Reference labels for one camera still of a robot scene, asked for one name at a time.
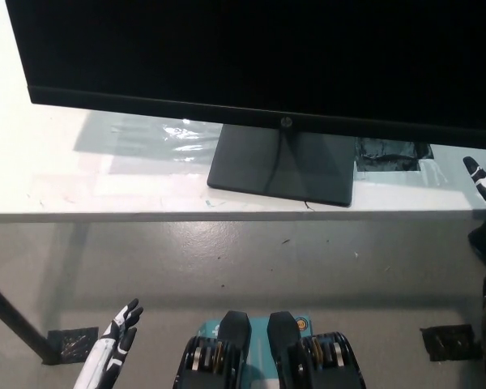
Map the black bulky object under desk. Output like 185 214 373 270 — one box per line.
467 218 486 267

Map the black floor tape patch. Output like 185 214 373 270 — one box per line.
420 323 485 363
47 327 100 365

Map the black tape patch on desk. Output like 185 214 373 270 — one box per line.
353 137 435 174

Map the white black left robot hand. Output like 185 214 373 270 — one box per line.
73 298 145 389

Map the clear plastic film sheet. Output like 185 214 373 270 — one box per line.
75 112 224 176

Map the black metal desk leg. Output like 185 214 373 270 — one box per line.
0 273 62 366

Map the black HP computer monitor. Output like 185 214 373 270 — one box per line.
4 0 486 208

